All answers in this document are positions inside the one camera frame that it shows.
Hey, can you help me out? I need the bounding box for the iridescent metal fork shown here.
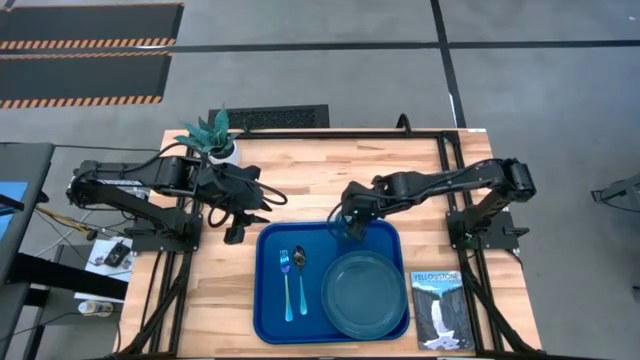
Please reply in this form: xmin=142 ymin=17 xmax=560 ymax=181
xmin=278 ymin=248 xmax=295 ymax=324

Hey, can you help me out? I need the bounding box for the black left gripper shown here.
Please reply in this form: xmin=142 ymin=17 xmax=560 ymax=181
xmin=199 ymin=167 xmax=274 ymax=246

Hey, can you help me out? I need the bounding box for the green leafy plant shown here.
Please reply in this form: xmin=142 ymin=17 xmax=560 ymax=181
xmin=173 ymin=106 xmax=241 ymax=156

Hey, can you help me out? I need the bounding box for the black aluminium table frame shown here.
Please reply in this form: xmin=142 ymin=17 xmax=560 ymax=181
xmin=112 ymin=127 xmax=554 ymax=360

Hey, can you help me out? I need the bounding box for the white paper sheet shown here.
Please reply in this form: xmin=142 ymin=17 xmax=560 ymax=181
xmin=83 ymin=236 xmax=136 ymax=284

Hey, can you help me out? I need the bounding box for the black cable loop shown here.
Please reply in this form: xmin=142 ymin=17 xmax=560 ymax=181
xmin=395 ymin=112 xmax=415 ymax=137

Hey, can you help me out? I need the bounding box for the white plant pot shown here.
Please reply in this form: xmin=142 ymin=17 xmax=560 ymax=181
xmin=206 ymin=141 xmax=242 ymax=167

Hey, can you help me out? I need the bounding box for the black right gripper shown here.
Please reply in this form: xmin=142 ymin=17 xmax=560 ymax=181
xmin=332 ymin=179 xmax=387 ymax=242

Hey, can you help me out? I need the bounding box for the blue round plate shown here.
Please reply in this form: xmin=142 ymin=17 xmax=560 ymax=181
xmin=319 ymin=249 xmax=408 ymax=342

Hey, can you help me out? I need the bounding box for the white floor cable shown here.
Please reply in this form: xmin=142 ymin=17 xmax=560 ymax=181
xmin=33 ymin=207 xmax=120 ymax=257

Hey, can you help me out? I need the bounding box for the blue plastic tray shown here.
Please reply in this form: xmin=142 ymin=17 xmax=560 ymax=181
xmin=252 ymin=219 xmax=412 ymax=346

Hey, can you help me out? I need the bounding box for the yellow floor cable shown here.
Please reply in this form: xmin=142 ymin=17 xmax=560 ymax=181
xmin=32 ymin=203 xmax=95 ymax=236

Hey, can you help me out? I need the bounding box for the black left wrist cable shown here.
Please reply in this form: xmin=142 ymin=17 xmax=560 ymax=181
xmin=205 ymin=172 xmax=290 ymax=230

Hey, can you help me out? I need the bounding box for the black floor vent grille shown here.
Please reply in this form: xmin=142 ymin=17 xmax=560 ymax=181
xmin=207 ymin=103 xmax=332 ymax=131

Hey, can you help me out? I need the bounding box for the black handheld controller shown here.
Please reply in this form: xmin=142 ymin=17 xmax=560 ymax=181
xmin=102 ymin=240 xmax=133 ymax=268

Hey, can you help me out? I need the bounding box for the iridescent metal spoon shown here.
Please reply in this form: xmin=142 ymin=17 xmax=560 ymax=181
xmin=292 ymin=244 xmax=310 ymax=317

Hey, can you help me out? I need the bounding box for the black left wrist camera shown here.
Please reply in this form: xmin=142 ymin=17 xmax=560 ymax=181
xmin=219 ymin=164 xmax=263 ymax=192

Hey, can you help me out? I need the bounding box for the blue laptop screen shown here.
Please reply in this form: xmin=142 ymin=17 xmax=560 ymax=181
xmin=0 ymin=180 xmax=29 ymax=242

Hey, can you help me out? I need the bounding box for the grey side desk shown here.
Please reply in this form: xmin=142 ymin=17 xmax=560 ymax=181
xmin=0 ymin=141 xmax=57 ymax=287

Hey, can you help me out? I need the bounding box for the black hazard-striped floor mat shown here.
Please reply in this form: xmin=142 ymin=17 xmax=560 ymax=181
xmin=0 ymin=50 xmax=174 ymax=111
xmin=0 ymin=2 xmax=186 ymax=52

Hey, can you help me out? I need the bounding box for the black low shelf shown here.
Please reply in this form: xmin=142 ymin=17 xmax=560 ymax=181
xmin=5 ymin=251 xmax=130 ymax=302

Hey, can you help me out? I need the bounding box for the grey tripod base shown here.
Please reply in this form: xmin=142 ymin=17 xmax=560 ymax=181
xmin=590 ymin=171 xmax=640 ymax=215

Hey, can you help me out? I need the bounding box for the clear plastic bottle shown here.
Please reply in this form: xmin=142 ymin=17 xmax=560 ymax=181
xmin=76 ymin=298 xmax=116 ymax=318

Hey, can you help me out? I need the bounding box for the Yellowstone waterfall picture book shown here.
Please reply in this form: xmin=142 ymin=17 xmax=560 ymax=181
xmin=409 ymin=269 xmax=477 ymax=353

